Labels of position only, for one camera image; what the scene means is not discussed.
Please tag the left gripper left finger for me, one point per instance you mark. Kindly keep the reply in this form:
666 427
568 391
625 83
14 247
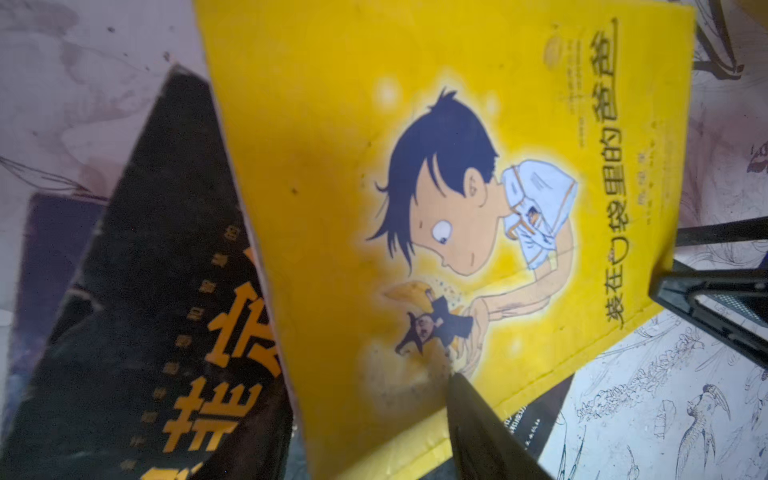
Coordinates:
481 445

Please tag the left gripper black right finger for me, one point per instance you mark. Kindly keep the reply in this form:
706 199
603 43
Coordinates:
687 292

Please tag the yellow book with cartoon boy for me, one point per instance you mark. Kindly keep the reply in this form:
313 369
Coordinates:
448 188

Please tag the black book orange title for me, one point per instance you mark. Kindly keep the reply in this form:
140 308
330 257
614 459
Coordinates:
162 363

